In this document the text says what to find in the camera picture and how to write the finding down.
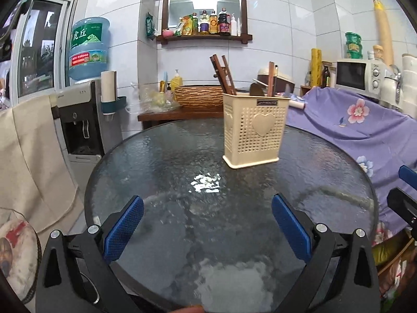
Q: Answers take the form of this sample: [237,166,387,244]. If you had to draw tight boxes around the white kettle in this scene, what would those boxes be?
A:
[379,64,402,112]

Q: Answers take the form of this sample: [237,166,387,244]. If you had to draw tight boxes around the water dispenser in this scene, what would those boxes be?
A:
[57,79,122,192]

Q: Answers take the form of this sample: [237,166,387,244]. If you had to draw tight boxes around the tall paper cup stack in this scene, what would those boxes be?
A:
[373,0,394,66]

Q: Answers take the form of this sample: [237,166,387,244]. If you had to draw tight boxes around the round glass table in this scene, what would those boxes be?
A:
[85,119,379,312]

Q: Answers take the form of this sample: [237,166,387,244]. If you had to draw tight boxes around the brown glass bottle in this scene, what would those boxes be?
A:
[321,64,331,88]

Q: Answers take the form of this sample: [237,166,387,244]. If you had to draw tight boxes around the yellow roll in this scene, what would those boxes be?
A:
[310,48,322,87]

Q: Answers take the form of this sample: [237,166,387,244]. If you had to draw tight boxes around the green hanging packet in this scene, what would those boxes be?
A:
[145,13,156,40]

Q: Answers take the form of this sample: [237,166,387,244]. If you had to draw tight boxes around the yellow oil bottle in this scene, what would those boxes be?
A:
[208,10,218,35]

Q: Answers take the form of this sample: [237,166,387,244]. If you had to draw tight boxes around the yellow soap bottle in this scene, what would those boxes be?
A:
[170,69,183,94]

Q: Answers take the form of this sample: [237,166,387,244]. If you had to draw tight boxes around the beige cloth cover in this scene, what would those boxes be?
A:
[1,95,83,234]

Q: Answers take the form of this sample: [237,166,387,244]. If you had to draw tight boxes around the dark soy sauce bottle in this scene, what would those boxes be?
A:
[218,8,231,36]

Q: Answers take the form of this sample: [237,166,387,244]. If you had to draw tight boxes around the white electric pot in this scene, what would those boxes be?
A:
[289,93,306,110]

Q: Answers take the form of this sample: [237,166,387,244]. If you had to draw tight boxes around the brown white rice cooker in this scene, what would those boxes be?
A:
[252,67,295,94]

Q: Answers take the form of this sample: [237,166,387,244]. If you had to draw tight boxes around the paper cup holder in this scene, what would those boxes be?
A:
[100,71,126,116]

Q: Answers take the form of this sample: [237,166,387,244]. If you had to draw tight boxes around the woven pattern basin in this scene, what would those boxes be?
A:
[174,86,223,108]

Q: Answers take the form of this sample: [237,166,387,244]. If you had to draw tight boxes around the clear plastic bag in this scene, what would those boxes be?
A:
[125,84,180,115]

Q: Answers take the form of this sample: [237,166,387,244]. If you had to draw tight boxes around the window frame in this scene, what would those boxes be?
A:
[1,0,78,110]

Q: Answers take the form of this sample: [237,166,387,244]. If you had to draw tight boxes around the purple label bottle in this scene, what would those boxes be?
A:
[199,10,209,35]

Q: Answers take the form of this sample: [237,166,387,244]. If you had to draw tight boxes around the brown wooden chopstick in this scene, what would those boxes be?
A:
[266,62,276,97]

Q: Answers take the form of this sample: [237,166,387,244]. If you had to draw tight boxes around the black chopstick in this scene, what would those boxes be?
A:
[273,64,278,95]

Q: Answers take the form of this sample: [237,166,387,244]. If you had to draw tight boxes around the pink small bowl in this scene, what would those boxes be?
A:
[162,29,174,38]

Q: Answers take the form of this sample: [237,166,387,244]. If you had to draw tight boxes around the beige plastic utensil holder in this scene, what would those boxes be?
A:
[223,93,290,169]

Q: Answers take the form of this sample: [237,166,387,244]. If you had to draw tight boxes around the green instant noodle cups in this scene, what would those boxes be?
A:
[345,32,363,59]

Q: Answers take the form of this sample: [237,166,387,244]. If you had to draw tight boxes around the wooden framed mirror shelf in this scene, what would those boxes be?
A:
[156,0,252,45]

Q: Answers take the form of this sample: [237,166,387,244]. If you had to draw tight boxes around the blue water bottle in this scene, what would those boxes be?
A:
[68,17,110,82]

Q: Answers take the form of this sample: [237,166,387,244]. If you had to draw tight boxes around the purple floral cloth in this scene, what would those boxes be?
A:
[287,88,417,244]

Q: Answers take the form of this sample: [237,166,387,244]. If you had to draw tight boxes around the white microwave oven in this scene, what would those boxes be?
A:
[335,59,392,99]

